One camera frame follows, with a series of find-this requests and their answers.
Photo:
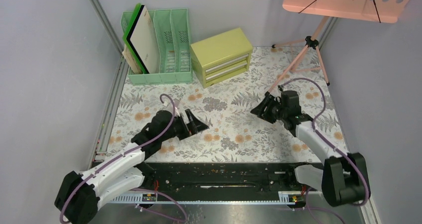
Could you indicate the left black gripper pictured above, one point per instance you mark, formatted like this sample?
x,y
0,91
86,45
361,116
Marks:
x,y
194,126

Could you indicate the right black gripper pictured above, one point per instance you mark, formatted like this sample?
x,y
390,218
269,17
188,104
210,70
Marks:
x,y
268,101

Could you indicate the yellow-green drawer cabinet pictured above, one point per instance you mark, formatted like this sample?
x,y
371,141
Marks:
x,y
221,57

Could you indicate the green Treehouse book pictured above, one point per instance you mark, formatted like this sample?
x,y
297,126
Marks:
x,y
128,64

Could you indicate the purple cartoon book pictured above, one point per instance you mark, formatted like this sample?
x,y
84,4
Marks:
x,y
130,62

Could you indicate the white perforated board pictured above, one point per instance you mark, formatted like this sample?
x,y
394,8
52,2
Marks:
x,y
145,42

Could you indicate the green clip file folder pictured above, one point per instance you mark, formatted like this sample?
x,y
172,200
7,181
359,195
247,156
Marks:
x,y
128,33

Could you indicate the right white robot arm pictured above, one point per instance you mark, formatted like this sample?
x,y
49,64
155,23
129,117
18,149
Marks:
x,y
343,178

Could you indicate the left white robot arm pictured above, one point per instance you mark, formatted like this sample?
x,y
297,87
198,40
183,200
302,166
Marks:
x,y
82,195

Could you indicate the floral table mat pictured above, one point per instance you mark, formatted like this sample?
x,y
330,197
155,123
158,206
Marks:
x,y
234,134

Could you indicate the mint green file organizer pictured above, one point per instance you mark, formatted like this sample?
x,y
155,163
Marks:
x,y
172,27

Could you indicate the pink music stand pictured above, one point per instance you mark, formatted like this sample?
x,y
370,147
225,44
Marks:
x,y
381,11

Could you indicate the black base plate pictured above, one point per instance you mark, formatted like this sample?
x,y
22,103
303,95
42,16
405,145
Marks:
x,y
212,182

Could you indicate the aluminium rail frame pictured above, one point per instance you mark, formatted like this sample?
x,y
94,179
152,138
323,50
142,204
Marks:
x,y
104,73

